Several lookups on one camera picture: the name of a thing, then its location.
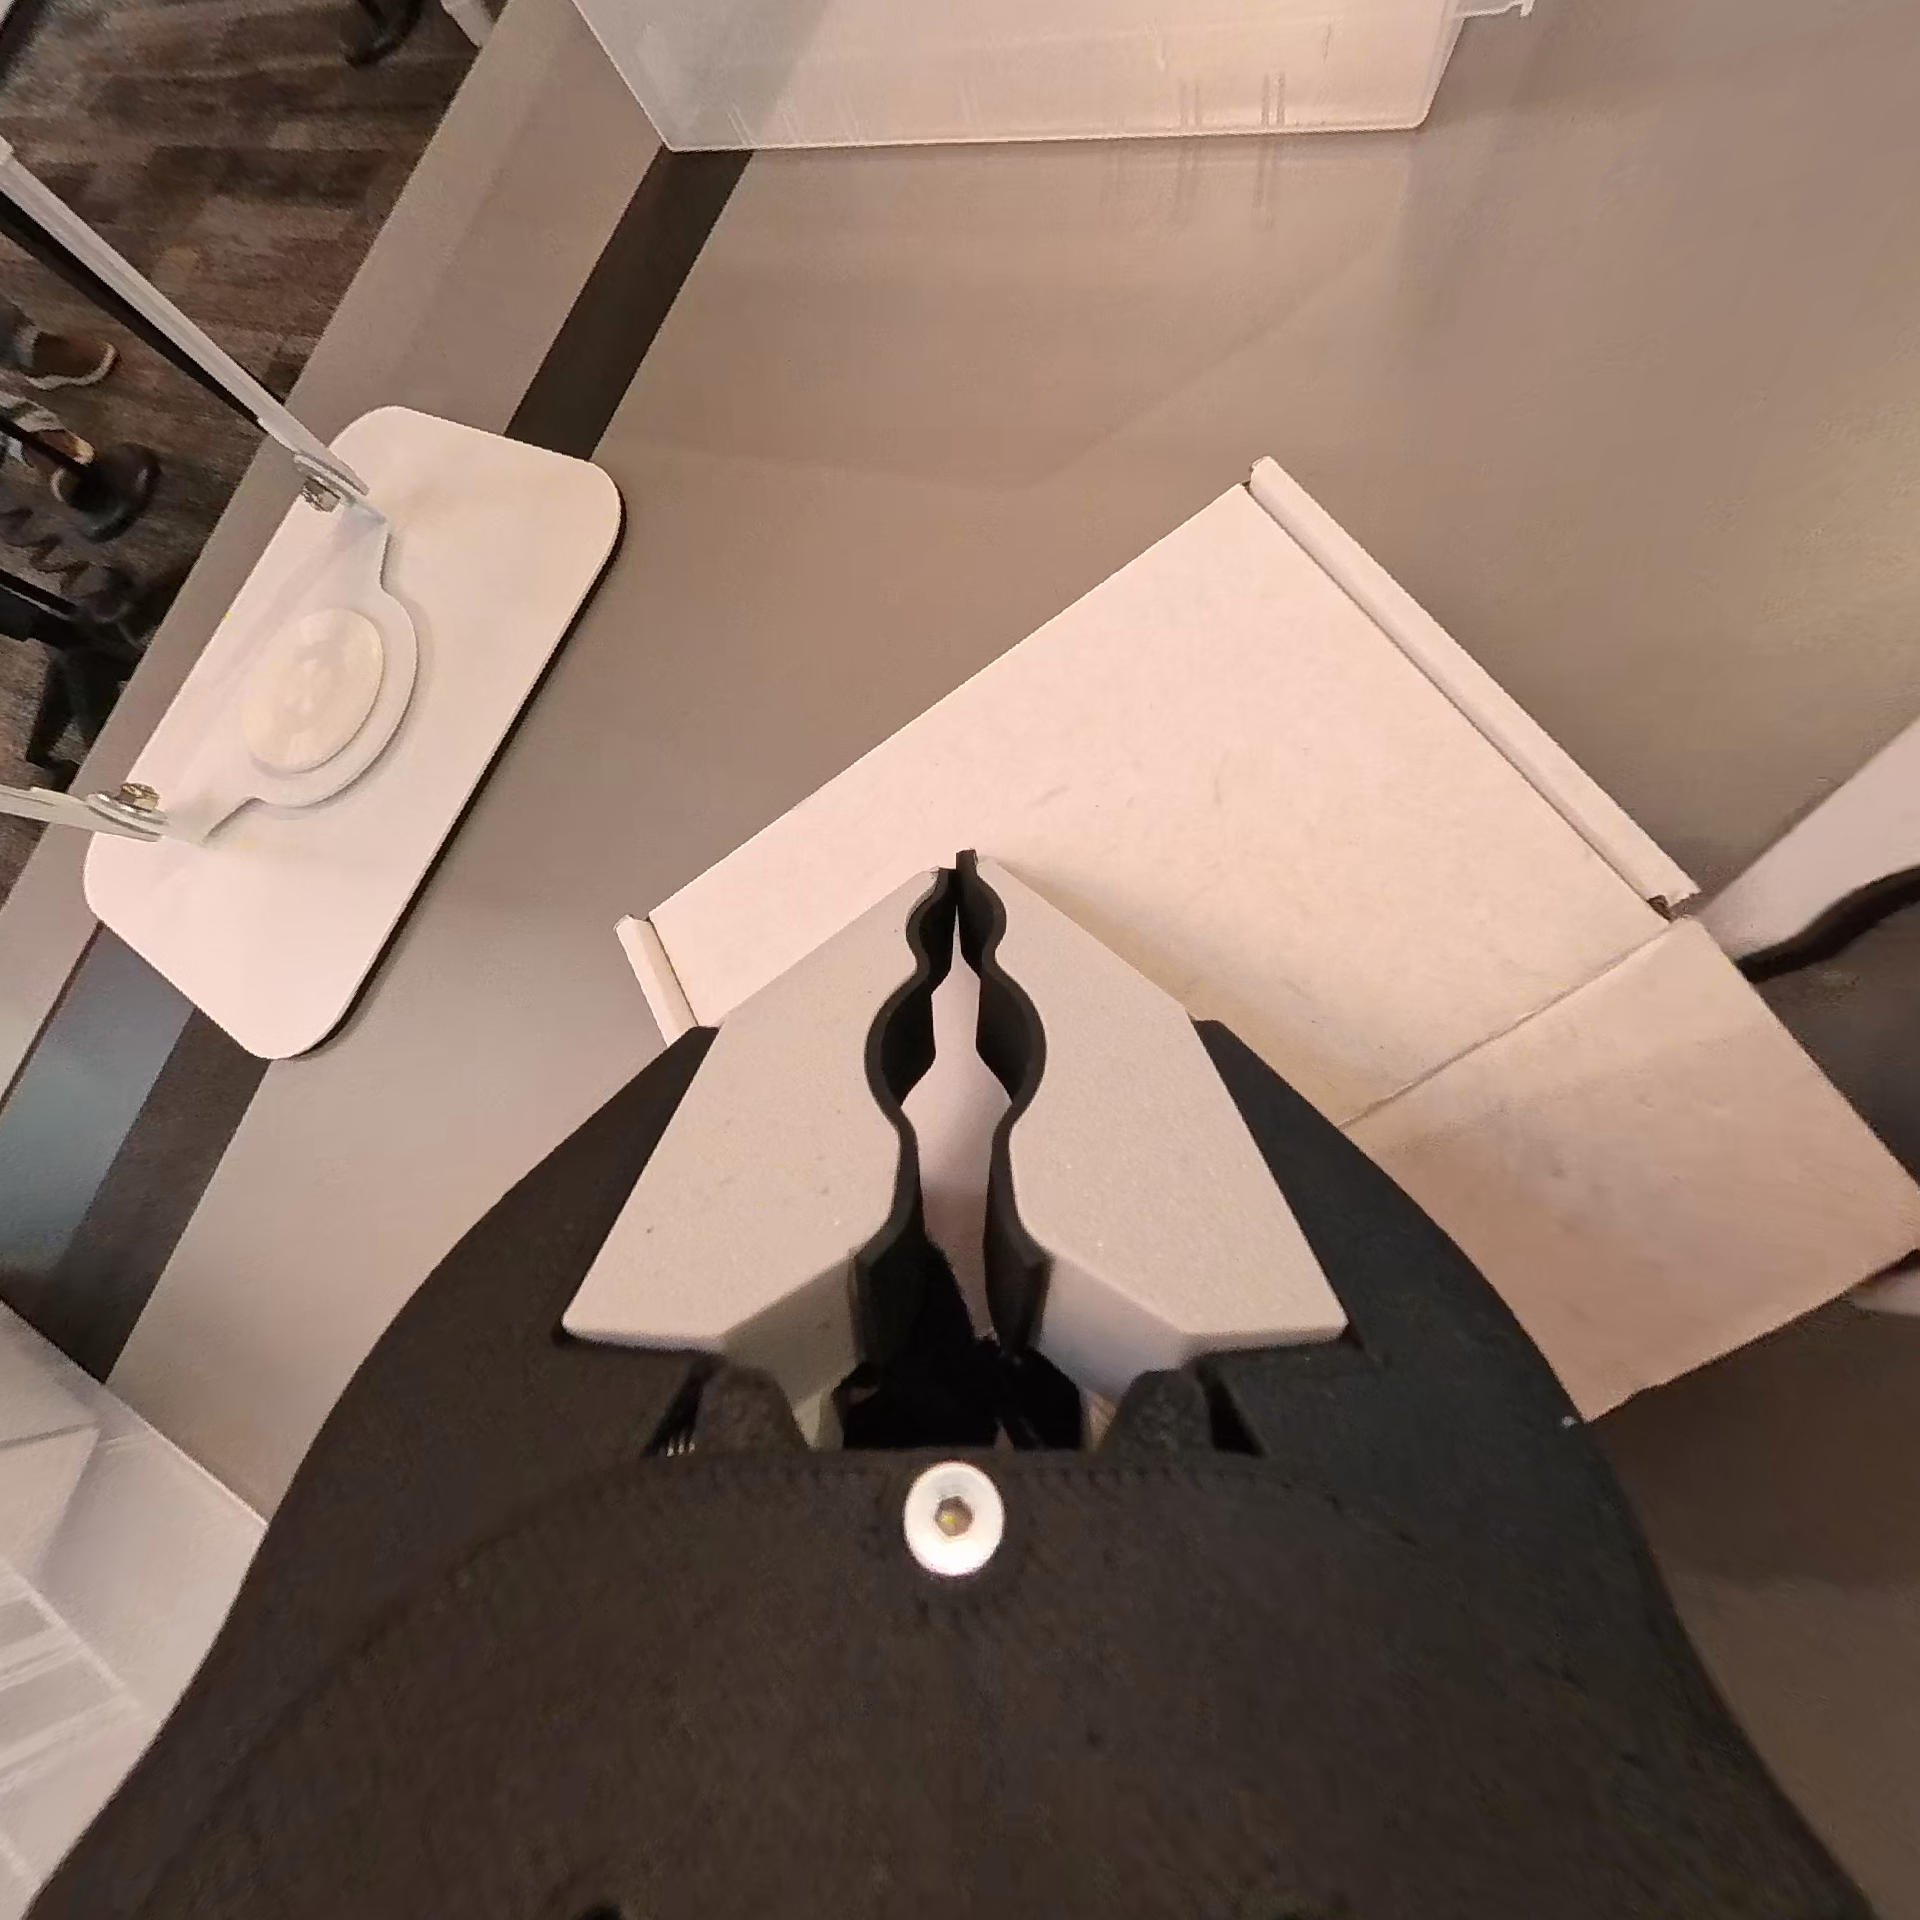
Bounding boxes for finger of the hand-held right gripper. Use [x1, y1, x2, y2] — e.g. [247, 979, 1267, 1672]
[1698, 741, 1920, 984]
[1777, 958, 1920, 1190]

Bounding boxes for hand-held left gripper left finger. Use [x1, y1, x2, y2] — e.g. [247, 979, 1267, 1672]
[563, 865, 965, 1447]

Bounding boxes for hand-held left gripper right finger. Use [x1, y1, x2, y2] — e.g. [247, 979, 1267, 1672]
[958, 849, 1347, 1421]

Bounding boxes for white cardboard box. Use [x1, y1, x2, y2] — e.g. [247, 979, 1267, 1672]
[615, 456, 1920, 1426]

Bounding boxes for clear plastic container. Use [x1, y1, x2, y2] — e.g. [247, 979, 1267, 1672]
[570, 0, 1532, 151]
[0, 1306, 270, 1801]

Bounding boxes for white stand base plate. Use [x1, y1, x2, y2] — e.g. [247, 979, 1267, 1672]
[81, 405, 631, 1063]

